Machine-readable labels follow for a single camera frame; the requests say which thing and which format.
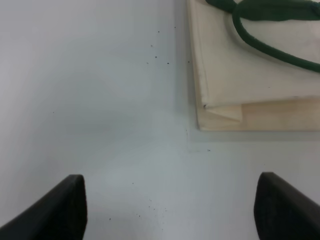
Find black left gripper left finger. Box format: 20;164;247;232
0;174;88;240

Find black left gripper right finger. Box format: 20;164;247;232
253;172;320;240

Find white linen bag green handles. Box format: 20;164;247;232
187;0;320;131

